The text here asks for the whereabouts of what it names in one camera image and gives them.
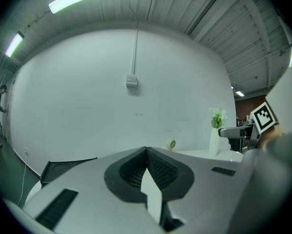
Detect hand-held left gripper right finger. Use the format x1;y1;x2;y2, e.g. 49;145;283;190
146;146;245;234

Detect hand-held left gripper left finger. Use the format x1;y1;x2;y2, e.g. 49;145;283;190
22;146;166;234

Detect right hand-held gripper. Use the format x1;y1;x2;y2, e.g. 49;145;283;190
218;64;292;154

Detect white curved desk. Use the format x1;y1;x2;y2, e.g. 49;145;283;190
25;148;245;225

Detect person's right hand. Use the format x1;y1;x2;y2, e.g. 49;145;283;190
259;123;283;148

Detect white ribbed vase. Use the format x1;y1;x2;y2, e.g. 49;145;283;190
209;127;221;157

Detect white flower bouquet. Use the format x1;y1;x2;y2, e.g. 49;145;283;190
208;107;228;129

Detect white floor cable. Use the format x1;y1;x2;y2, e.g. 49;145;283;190
17;163;27;206

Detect white wall junction box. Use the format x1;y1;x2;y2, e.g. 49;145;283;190
125;74;138;88

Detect white wall conduit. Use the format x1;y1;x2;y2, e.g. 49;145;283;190
132;22;140;76

